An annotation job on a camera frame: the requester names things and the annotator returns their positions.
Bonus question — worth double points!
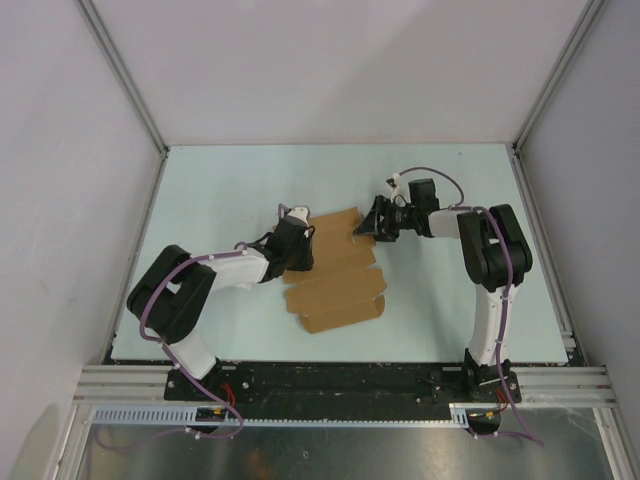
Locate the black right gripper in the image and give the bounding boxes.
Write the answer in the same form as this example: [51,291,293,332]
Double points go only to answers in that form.
[353,195,418,243]

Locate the brown cardboard box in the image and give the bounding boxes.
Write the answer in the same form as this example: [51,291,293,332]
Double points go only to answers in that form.
[283,207,387,334]

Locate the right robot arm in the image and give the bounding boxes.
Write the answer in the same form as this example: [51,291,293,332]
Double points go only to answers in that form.
[353,174,533,403]

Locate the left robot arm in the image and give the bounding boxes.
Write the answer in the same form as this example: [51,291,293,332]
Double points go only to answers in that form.
[126,206,316,400]

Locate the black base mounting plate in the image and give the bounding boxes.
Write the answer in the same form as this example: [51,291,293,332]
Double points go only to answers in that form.
[102,357,584,406]

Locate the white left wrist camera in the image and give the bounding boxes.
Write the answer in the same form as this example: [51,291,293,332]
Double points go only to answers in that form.
[283,205,310,227]

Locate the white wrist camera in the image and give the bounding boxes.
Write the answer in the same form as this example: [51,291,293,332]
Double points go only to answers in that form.
[385,173,404,202]
[283,205,310,227]

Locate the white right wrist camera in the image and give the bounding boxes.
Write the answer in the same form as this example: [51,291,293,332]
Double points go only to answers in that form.
[385,173,404,202]

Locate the grey slotted cable duct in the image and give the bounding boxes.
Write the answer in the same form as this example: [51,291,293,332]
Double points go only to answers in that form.
[92,402,504,430]

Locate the aluminium frame rail left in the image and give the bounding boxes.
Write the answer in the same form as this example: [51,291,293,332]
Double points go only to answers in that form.
[73,0,169,156]

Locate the aluminium frame rail right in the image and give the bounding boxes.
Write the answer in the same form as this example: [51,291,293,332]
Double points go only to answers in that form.
[512,0,609,153]

